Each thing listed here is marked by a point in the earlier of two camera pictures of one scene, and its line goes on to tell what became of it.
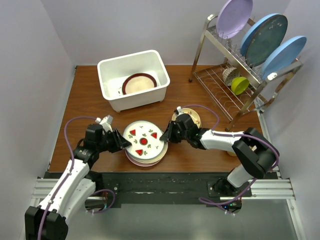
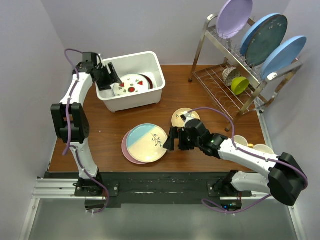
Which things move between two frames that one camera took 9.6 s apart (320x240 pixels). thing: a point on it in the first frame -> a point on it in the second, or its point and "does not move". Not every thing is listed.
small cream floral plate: (192, 113) does not move
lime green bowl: (239, 85) does not move
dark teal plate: (267, 37) does not move
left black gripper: (124, 142) -> (106, 85)
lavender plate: (233, 17) does not move
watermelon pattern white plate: (144, 137) -> (131, 84)
